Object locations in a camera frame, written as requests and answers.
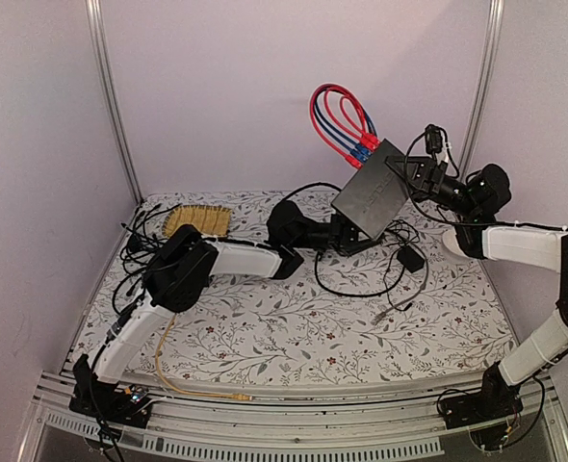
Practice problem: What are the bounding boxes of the aluminium frame post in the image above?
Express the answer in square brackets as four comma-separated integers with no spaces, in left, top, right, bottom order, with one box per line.
[452,0,504,180]
[85,0,143,204]

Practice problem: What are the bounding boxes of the yellow ethernet cable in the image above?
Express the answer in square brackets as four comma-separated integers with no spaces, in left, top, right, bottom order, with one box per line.
[153,315,254,403]

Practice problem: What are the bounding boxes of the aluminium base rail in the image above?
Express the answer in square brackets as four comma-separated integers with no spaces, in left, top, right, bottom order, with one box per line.
[18,372,568,461]

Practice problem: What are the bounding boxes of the black network switch box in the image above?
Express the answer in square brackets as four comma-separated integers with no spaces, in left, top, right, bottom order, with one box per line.
[331,139,408,241]

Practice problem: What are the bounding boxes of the black power cable with plug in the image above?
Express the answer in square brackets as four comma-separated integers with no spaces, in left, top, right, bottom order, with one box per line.
[379,218,423,312]

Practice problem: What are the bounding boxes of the red ethernet cable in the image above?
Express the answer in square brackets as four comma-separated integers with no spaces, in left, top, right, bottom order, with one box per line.
[309,84,367,169]
[339,95,380,150]

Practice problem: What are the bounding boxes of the left aluminium frame post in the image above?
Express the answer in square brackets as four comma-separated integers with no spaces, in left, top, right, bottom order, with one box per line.
[85,0,143,204]

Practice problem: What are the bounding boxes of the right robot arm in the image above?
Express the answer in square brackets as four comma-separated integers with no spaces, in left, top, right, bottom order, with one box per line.
[385,154,568,420]

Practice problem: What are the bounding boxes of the right aluminium frame post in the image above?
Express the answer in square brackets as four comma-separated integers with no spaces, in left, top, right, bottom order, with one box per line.
[452,0,504,180]

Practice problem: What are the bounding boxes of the white ceramic bowl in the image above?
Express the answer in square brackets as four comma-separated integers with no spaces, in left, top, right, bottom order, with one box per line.
[441,229,471,261]

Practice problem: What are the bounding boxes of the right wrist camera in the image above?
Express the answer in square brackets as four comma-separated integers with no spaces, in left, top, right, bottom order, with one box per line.
[466,164,512,217]

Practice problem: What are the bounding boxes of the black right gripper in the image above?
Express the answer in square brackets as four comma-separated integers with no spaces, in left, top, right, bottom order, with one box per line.
[384,154,480,218]

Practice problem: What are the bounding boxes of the black power adapter brick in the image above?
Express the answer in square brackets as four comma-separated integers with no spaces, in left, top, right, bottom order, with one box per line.
[396,245,426,273]

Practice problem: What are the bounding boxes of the black ethernet cable teal boot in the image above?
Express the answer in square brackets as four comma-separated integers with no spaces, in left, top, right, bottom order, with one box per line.
[313,250,402,298]

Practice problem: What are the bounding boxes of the yellow woven mat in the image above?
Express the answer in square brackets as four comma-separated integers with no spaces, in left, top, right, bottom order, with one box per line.
[162,205,232,238]

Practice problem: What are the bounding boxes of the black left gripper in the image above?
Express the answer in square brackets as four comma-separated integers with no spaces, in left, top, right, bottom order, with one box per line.
[293,215,387,258]

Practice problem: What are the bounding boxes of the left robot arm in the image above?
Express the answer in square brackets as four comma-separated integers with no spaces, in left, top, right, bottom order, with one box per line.
[73,199,383,418]

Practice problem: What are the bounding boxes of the floral patterned table cloth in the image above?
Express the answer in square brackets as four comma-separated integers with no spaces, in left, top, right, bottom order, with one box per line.
[74,190,514,387]

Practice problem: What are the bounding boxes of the blue ethernet cable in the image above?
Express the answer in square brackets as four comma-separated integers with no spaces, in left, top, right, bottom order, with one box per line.
[312,100,379,163]

